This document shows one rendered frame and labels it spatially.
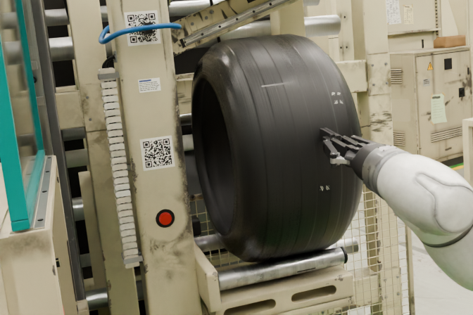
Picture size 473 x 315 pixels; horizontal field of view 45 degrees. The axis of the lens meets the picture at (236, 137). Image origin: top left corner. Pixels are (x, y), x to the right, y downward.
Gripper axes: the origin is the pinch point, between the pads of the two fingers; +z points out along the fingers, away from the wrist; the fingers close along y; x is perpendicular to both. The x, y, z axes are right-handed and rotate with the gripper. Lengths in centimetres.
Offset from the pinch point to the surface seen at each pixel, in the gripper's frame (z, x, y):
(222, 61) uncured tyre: 23.3, -14.8, 16.0
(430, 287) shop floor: 138, 145, -131
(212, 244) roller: 39, 39, 18
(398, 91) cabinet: 393, 95, -272
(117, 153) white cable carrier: 24.3, 4.3, 42.2
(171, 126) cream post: 24.0, -0.7, 29.2
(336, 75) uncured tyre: 12.2, -10.7, -7.9
